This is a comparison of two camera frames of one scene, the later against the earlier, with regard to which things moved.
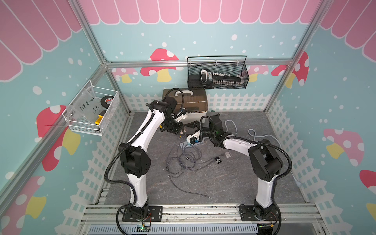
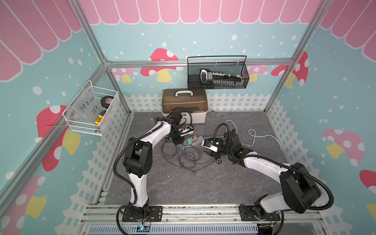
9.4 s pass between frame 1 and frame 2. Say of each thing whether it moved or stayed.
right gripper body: moved
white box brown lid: stayed
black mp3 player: stayed
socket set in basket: stayed
